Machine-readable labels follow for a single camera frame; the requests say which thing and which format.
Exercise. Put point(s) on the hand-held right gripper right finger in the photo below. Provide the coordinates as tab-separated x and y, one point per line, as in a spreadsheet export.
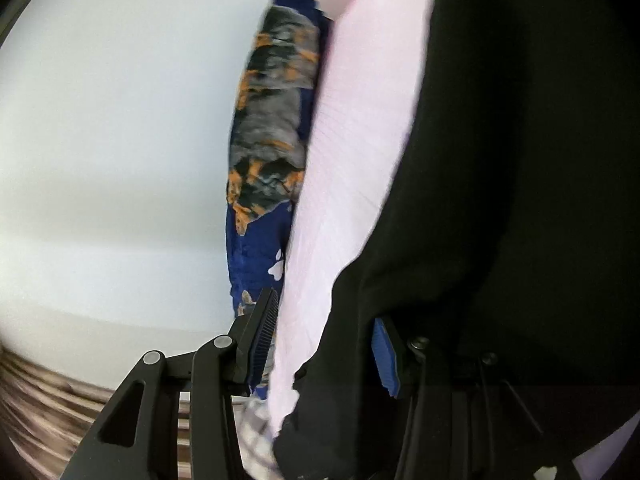
384	355

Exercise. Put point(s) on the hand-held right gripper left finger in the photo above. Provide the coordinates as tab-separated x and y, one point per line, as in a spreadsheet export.
264	335

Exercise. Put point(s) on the black pants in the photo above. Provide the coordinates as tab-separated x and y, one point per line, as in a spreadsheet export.
500	185

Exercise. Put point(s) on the plaid pillow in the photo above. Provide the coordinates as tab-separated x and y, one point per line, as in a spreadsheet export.
256	430

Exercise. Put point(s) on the pink checked bed sheet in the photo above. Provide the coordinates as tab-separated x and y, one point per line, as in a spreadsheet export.
360	160

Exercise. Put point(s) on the blue printed fleece blanket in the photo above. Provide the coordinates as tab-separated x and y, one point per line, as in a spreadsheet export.
272	125

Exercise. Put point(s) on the beige printed curtain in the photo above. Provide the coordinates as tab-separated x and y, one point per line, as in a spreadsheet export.
40	410

